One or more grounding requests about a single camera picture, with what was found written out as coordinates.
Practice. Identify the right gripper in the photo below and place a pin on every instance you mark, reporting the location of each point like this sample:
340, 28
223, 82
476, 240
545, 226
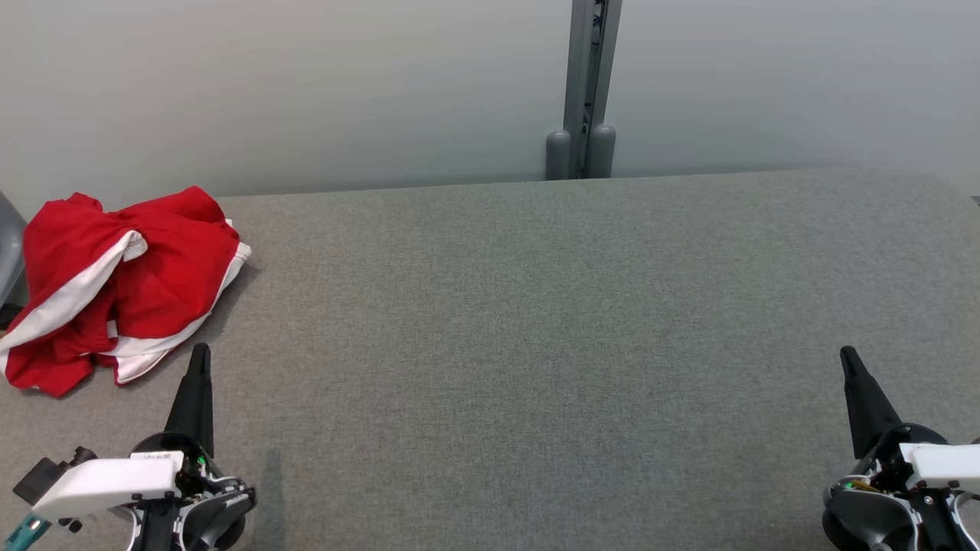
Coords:
942, 467

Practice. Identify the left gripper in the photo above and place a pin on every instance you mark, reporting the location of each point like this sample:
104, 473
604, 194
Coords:
107, 482

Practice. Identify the red shorts with white bands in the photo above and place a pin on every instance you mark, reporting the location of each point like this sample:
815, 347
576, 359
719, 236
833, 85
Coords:
168, 268

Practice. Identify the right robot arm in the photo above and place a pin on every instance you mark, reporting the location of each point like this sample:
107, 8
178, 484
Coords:
865, 516

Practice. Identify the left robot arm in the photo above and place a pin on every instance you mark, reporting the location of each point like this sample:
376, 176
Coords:
218, 516

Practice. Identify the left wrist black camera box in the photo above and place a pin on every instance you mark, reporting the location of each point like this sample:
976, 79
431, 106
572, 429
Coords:
46, 474

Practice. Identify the left teal camera connector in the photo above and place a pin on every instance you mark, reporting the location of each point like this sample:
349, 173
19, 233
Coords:
27, 532

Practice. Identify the grey partition post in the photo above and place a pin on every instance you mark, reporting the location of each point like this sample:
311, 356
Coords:
582, 76

